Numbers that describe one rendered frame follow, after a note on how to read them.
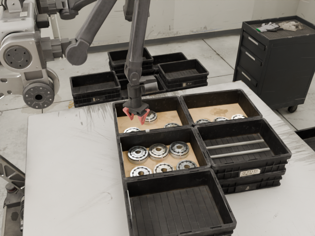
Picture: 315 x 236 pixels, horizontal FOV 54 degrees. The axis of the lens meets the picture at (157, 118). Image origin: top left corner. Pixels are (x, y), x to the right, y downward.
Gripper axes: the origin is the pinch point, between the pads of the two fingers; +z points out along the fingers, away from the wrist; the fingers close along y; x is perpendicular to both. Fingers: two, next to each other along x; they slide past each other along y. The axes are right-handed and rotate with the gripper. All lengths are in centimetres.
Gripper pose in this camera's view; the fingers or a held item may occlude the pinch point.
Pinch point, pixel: (137, 120)
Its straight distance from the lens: 143.4
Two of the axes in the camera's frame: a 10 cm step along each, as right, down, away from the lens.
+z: 0.3, 7.9, 6.1
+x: -5.8, 5.2, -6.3
